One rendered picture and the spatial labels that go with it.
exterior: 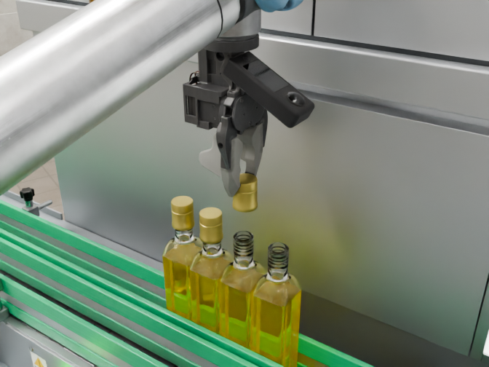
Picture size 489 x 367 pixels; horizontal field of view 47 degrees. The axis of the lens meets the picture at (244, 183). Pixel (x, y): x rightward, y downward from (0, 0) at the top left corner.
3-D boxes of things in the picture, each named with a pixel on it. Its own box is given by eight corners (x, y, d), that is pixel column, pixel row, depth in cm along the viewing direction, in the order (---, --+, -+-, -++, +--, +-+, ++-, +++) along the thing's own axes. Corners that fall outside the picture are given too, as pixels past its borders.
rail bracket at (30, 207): (62, 233, 131) (53, 182, 124) (37, 247, 126) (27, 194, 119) (50, 228, 133) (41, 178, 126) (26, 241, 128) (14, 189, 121)
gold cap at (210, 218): (228, 235, 85) (227, 210, 83) (213, 246, 83) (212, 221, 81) (209, 229, 87) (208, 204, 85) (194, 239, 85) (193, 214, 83)
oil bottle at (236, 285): (266, 365, 94) (269, 259, 84) (248, 387, 90) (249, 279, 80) (239, 351, 97) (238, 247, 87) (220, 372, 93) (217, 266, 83)
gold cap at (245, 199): (262, 204, 79) (263, 176, 77) (248, 215, 77) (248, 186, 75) (241, 197, 81) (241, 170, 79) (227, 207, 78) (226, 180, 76)
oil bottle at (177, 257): (212, 336, 100) (209, 235, 90) (193, 356, 96) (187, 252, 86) (187, 325, 103) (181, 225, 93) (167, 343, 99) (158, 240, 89)
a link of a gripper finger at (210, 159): (204, 186, 79) (209, 123, 76) (239, 198, 76) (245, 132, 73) (191, 192, 77) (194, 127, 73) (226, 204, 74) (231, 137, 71)
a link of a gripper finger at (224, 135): (232, 161, 76) (237, 97, 73) (243, 164, 75) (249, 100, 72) (211, 169, 72) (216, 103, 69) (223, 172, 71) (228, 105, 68)
